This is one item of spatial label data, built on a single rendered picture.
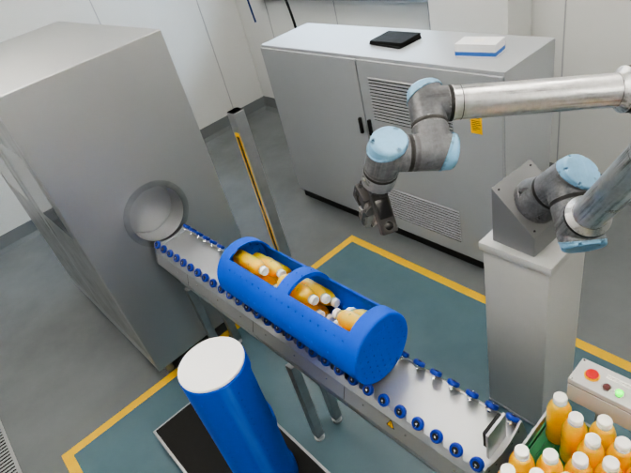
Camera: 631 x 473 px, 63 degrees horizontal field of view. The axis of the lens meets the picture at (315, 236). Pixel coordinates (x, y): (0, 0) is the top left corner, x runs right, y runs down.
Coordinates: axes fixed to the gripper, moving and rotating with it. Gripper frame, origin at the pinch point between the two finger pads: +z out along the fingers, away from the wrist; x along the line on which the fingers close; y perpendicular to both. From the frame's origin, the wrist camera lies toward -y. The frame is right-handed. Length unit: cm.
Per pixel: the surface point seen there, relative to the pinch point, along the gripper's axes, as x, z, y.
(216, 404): 61, 77, -11
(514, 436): -24, 42, -67
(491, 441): -14, 37, -65
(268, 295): 28, 64, 18
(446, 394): -16, 56, -45
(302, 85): -71, 159, 208
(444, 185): -117, 145, 79
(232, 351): 48, 76, 5
